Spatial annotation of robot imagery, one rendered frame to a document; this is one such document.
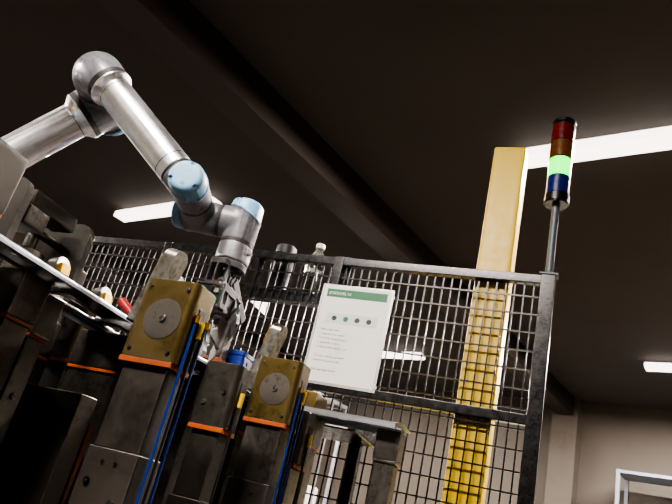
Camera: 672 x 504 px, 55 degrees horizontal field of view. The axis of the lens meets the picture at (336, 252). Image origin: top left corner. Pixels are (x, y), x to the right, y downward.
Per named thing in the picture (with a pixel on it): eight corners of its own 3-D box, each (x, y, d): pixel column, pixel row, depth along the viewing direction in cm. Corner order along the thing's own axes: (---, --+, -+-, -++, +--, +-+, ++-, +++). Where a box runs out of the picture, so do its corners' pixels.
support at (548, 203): (562, 272, 174) (577, 115, 195) (534, 270, 176) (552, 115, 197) (562, 283, 180) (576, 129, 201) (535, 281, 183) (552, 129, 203)
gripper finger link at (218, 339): (196, 354, 128) (207, 311, 132) (210, 363, 133) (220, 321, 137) (210, 355, 127) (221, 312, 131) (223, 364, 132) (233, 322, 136)
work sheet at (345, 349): (374, 393, 176) (395, 290, 188) (299, 380, 184) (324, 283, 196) (375, 395, 178) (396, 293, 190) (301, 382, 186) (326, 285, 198)
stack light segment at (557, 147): (572, 155, 189) (574, 137, 192) (548, 154, 192) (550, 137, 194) (572, 167, 195) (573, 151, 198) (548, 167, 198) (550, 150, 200)
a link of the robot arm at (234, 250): (228, 253, 146) (260, 256, 143) (222, 271, 144) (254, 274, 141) (213, 238, 139) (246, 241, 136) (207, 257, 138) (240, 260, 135)
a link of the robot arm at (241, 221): (232, 207, 149) (267, 215, 149) (218, 249, 145) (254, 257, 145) (228, 191, 142) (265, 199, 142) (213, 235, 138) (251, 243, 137)
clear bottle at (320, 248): (312, 297, 203) (327, 241, 211) (294, 294, 205) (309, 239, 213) (319, 304, 208) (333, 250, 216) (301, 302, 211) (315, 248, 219)
